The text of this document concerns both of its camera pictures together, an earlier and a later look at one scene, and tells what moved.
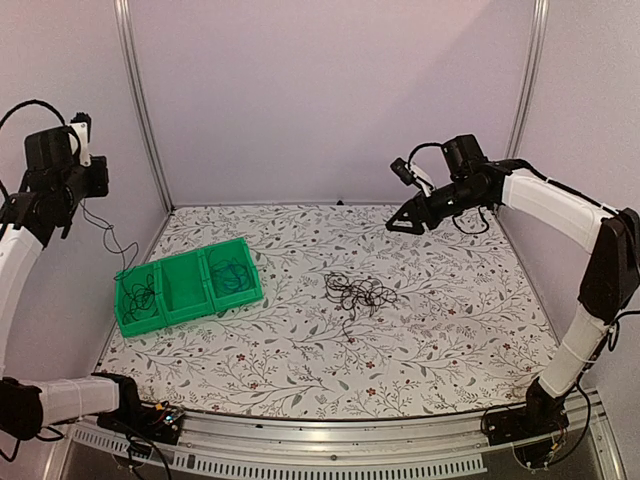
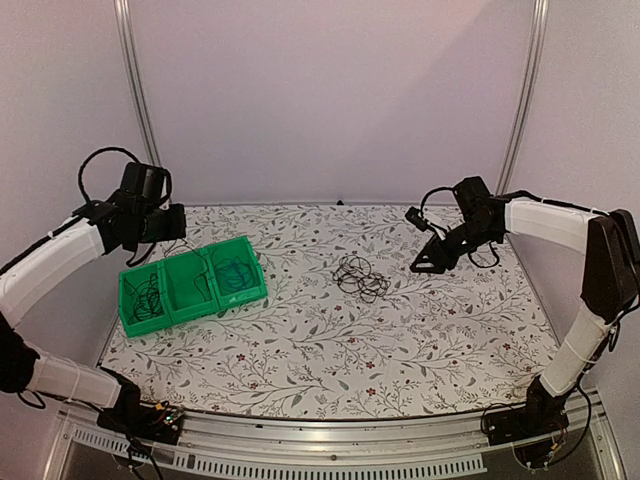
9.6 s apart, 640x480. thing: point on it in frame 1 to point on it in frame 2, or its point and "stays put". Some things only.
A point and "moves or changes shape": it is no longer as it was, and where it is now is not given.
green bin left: x=139 y=298 stays put
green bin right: x=231 y=274 stays put
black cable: x=111 y=242 moves or changes shape
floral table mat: x=357 y=321 stays put
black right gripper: x=413 y=207 to x=433 y=249
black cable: x=370 y=292 to x=354 y=275
